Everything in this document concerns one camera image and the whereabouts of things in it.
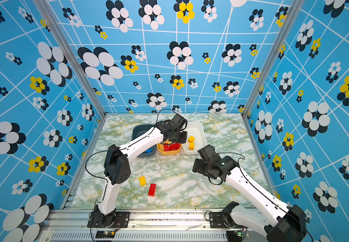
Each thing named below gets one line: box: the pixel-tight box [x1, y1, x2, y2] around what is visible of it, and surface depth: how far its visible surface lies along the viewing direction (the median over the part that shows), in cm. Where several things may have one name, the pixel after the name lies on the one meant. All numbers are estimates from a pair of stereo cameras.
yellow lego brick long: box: [138, 175, 147, 187], surface depth 86 cm
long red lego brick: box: [148, 183, 157, 197], surface depth 84 cm
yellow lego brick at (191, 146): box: [188, 141, 196, 151], surface depth 101 cm
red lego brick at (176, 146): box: [172, 142, 182, 151], surface depth 101 cm
